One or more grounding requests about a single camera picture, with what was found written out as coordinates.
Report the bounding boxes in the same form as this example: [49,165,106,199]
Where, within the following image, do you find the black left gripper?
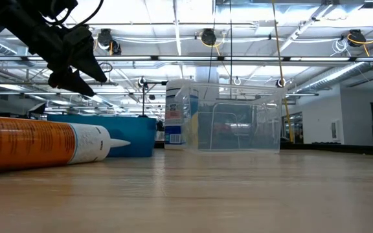
[27,25,108,98]

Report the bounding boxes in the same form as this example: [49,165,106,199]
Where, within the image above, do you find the orange sealant tube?
[0,115,131,174]

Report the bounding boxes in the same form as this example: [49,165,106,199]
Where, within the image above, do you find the Lysol wipes canister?
[164,79,200,151]

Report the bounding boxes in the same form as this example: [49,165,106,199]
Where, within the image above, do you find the black stand pole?
[137,76,168,118]

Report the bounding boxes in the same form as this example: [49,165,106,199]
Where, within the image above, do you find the teal plastic bin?
[46,114,157,159]

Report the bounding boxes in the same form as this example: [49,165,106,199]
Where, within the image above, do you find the clear plastic container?
[175,82,286,154]

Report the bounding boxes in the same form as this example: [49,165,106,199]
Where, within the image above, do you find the black hanging cable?
[228,0,234,94]

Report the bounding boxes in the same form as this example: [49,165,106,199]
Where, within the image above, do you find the yellow cable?
[270,0,295,144]

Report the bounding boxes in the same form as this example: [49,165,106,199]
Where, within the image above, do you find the silver ventilation duct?
[295,41,373,94]

